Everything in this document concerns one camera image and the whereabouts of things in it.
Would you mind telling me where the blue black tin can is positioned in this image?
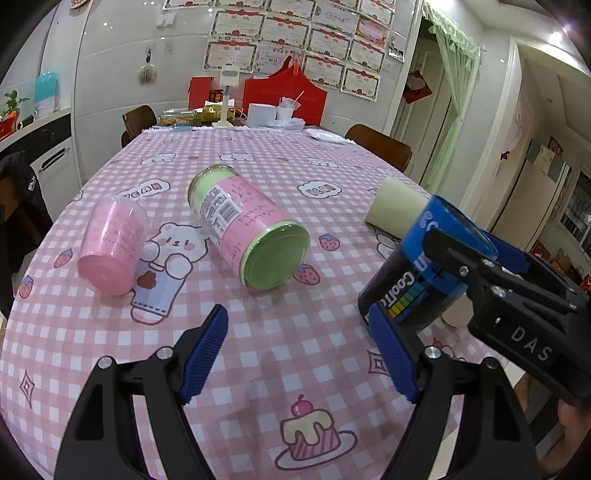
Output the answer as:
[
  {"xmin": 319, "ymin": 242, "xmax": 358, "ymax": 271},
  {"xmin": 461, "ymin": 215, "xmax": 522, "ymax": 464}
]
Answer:
[{"xmin": 358, "ymin": 196, "xmax": 498, "ymax": 332}]

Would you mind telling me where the white paper cup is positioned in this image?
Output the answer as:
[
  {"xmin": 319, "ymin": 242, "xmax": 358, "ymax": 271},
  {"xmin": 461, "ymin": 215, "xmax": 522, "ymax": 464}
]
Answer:
[{"xmin": 441, "ymin": 295, "xmax": 474, "ymax": 328}]

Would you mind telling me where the pale green cup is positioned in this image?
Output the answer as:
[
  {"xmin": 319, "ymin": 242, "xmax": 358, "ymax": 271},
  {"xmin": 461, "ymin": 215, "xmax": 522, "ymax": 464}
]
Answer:
[{"xmin": 365, "ymin": 177, "xmax": 430, "ymax": 239}]

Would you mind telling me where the pink plastic cup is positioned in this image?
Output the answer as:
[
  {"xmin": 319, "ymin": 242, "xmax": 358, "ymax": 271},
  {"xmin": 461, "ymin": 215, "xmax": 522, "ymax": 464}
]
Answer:
[{"xmin": 77, "ymin": 197, "xmax": 150, "ymax": 296}]

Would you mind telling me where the person's right hand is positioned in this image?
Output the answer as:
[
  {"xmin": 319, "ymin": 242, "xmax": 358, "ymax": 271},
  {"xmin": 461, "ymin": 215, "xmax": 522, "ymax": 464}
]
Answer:
[{"xmin": 531, "ymin": 396, "xmax": 590, "ymax": 479}]

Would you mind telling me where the white refrigerator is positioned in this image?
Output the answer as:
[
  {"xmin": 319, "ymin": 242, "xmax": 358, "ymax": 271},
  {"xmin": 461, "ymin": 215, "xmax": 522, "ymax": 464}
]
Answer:
[{"xmin": 492, "ymin": 160, "xmax": 571, "ymax": 251}]

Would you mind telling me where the pink checked tablecloth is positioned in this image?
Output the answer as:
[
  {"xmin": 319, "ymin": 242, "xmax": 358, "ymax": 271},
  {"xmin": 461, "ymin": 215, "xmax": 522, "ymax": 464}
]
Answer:
[{"xmin": 1, "ymin": 129, "xmax": 412, "ymax": 479}]

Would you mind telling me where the brown chair right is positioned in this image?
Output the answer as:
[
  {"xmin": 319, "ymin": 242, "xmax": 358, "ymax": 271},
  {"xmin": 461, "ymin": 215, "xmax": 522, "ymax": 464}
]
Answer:
[{"xmin": 345, "ymin": 124, "xmax": 413, "ymax": 172}]

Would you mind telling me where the brown chair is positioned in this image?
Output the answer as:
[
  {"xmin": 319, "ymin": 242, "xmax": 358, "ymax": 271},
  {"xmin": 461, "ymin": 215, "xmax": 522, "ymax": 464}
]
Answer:
[
  {"xmin": 345, "ymin": 124, "xmax": 413, "ymax": 172},
  {"xmin": 121, "ymin": 105, "xmax": 157, "ymax": 148}
]

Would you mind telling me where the white door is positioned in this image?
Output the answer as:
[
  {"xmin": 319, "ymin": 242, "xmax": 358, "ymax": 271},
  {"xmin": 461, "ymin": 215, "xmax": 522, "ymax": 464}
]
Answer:
[{"xmin": 392, "ymin": 38, "xmax": 454, "ymax": 186}]

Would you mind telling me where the red diamond door decoration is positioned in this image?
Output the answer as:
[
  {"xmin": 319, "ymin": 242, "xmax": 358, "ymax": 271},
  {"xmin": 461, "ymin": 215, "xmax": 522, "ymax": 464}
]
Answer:
[{"xmin": 403, "ymin": 70, "xmax": 433, "ymax": 105}]

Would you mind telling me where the green lace curtain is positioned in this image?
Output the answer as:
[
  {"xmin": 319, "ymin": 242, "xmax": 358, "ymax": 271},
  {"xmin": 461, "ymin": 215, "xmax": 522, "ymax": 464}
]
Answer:
[{"xmin": 422, "ymin": 1, "xmax": 482, "ymax": 194}]

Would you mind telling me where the pink green labelled jar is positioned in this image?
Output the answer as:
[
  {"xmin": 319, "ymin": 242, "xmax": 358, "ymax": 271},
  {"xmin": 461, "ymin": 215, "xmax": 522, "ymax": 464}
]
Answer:
[{"xmin": 187, "ymin": 164, "xmax": 311, "ymax": 291}]

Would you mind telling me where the white square box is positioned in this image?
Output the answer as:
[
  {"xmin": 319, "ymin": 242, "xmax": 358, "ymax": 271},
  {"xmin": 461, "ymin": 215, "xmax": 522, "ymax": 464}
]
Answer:
[{"xmin": 246, "ymin": 103, "xmax": 276, "ymax": 128}]

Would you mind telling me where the red paper crown box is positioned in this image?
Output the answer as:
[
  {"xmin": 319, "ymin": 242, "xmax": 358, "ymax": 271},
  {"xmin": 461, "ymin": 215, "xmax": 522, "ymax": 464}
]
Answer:
[{"xmin": 242, "ymin": 56, "xmax": 328, "ymax": 126}]

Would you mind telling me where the white desk lamp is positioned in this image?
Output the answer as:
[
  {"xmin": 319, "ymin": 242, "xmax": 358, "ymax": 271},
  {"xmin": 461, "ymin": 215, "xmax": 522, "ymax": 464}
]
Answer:
[{"xmin": 212, "ymin": 64, "xmax": 239, "ymax": 129}]

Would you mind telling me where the white black sideboard cabinet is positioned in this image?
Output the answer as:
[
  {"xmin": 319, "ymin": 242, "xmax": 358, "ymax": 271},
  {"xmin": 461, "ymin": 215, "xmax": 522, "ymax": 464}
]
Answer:
[{"xmin": 1, "ymin": 109, "xmax": 81, "ymax": 220}]

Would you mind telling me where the brown chair left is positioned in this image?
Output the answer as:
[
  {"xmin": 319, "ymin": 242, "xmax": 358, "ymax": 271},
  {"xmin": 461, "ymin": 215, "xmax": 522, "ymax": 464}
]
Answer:
[{"xmin": 121, "ymin": 105, "xmax": 157, "ymax": 148}]

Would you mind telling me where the potted green plant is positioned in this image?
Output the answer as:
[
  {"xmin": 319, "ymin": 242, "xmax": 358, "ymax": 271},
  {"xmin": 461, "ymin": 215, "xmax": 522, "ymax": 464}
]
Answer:
[{"xmin": 1, "ymin": 90, "xmax": 29, "ymax": 119}]

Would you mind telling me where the teal white humidifier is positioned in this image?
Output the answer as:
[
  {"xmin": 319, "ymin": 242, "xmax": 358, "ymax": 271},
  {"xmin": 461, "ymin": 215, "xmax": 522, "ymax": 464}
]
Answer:
[{"xmin": 34, "ymin": 71, "xmax": 60, "ymax": 119}]

